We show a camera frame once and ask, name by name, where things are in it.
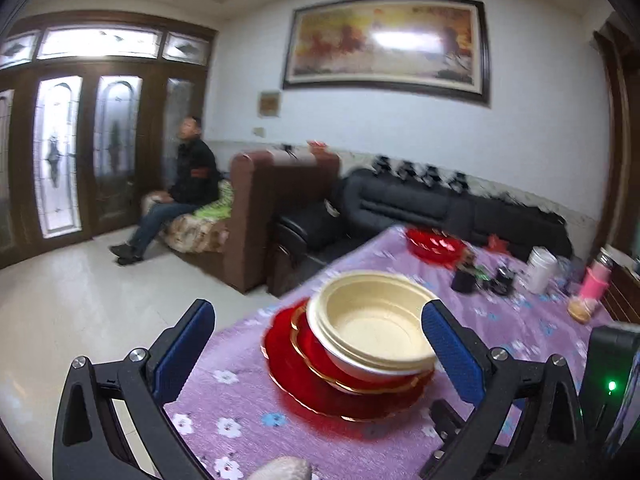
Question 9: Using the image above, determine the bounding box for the wooden cabinet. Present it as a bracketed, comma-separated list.
[600, 247, 640, 323]

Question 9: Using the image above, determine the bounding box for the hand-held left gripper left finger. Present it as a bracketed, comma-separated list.
[52, 298, 217, 480]

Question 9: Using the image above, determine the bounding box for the framed wall painting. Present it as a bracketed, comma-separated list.
[282, 0, 491, 107]

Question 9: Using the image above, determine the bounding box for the white plastic jar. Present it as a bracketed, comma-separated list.
[526, 246, 558, 295]

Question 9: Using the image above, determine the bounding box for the black cylindrical container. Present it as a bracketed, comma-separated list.
[451, 262, 476, 293]

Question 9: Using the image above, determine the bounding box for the black leather sofa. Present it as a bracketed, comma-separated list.
[267, 167, 573, 296]

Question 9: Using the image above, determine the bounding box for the brown sofa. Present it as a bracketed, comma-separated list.
[142, 150, 342, 295]

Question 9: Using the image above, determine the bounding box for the black electronic device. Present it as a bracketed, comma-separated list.
[487, 265, 516, 295]

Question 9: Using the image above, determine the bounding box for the red glass bowl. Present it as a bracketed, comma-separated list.
[405, 227, 467, 266]

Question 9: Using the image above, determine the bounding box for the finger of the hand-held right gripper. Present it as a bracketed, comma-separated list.
[419, 447, 453, 480]
[431, 400, 468, 441]

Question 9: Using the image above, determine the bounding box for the floral sofa blanket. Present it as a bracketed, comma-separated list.
[165, 180, 233, 253]

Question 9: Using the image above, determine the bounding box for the red scalloped gold-rimmed plate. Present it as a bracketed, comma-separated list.
[290, 300, 436, 395]

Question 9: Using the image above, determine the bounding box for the large red gold-rimmed plate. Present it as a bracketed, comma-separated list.
[260, 302, 441, 422]

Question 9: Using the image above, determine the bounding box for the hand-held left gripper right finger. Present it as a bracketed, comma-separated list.
[421, 299, 587, 480]

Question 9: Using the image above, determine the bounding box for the wooden door frame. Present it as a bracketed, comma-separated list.
[592, 25, 640, 261]

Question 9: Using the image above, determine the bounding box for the pink bottle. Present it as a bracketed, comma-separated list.
[579, 252, 615, 306]

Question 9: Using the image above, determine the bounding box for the small framed wall picture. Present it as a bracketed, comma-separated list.
[258, 91, 282, 118]

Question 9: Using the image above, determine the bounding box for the purple floral tablecloth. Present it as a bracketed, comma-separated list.
[165, 225, 621, 480]

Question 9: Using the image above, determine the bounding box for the wooden glass-panel door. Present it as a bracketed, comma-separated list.
[0, 15, 218, 271]

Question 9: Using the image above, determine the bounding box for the white bowl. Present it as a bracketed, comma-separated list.
[306, 292, 436, 376]

